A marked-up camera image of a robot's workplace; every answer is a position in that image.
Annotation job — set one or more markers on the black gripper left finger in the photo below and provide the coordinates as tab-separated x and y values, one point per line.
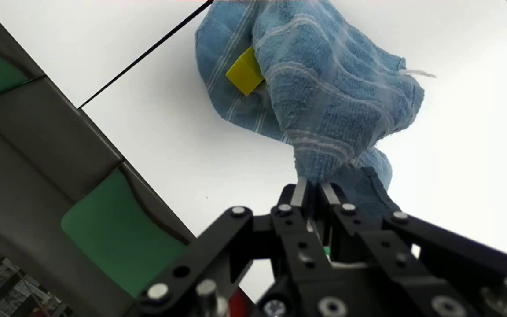
205	279

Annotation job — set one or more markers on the green chair near table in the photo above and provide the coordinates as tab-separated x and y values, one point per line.
112	228

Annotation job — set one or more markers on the yellow block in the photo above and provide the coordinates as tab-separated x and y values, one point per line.
245	75

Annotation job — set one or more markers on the blue striped towel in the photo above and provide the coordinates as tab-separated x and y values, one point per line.
328	90

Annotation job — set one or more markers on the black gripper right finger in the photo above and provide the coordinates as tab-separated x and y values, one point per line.
436	272

